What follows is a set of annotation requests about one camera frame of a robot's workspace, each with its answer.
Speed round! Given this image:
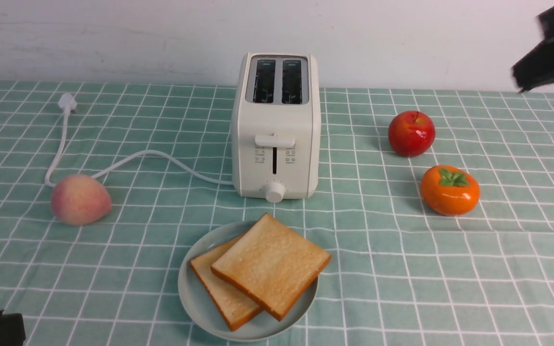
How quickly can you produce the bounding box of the pink peach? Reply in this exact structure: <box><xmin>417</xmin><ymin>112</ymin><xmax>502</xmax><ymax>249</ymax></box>
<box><xmin>50</xmin><ymin>174</ymin><xmax>112</xmax><ymax>226</ymax></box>

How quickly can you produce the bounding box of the white two-slot toaster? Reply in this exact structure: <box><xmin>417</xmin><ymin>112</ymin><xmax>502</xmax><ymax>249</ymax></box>
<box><xmin>230</xmin><ymin>53</ymin><xmax>322</xmax><ymax>203</ymax></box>

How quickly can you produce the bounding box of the toasted bread slice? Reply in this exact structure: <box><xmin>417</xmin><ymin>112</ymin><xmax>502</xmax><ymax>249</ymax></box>
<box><xmin>211</xmin><ymin>213</ymin><xmax>332</xmax><ymax>321</ymax></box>
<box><xmin>190</xmin><ymin>235</ymin><xmax>264</xmax><ymax>332</ymax></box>

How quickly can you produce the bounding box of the light green round plate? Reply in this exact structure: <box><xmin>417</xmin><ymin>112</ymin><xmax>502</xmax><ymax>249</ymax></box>
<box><xmin>178</xmin><ymin>221</ymin><xmax>321</xmax><ymax>346</ymax></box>

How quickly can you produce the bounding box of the white toaster power cord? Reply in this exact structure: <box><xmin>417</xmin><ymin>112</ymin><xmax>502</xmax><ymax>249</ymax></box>
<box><xmin>45</xmin><ymin>93</ymin><xmax>235</xmax><ymax>188</ymax></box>

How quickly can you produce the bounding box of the red apple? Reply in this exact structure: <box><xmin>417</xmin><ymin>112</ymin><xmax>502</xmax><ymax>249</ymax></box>
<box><xmin>388</xmin><ymin>111</ymin><xmax>437</xmax><ymax>158</ymax></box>

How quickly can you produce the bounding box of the orange persimmon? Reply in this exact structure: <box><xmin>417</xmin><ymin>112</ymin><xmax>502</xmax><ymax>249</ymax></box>
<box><xmin>420</xmin><ymin>165</ymin><xmax>481</xmax><ymax>217</ymax></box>

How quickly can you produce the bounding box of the green checkered tablecloth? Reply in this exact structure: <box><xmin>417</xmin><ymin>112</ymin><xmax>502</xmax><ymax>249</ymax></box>
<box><xmin>0</xmin><ymin>80</ymin><xmax>554</xmax><ymax>346</ymax></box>

